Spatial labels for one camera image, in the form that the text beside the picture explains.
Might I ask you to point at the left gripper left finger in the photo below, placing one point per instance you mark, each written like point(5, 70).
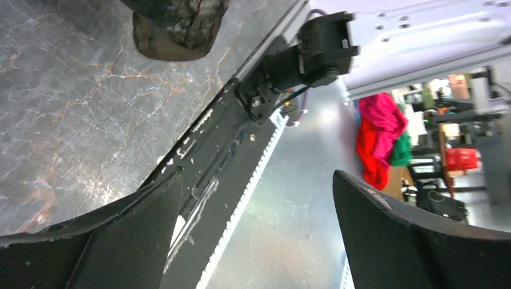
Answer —
point(121, 245)

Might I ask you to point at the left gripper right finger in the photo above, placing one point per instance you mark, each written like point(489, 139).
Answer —
point(391, 244)

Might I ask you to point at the black plastic trash bag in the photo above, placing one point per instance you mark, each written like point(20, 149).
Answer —
point(176, 30)

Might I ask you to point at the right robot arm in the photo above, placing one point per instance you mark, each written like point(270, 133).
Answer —
point(375, 51)

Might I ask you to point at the green cloth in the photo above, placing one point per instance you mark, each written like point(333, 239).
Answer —
point(401, 154)

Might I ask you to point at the red basket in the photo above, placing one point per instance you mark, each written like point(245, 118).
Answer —
point(461, 159)

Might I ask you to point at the pink and red clothes pile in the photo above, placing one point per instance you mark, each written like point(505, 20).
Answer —
point(382, 123)

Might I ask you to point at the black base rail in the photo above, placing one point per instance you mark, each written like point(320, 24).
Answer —
point(215, 158)

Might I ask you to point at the white toothed cable duct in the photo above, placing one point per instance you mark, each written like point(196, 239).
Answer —
point(279, 122)

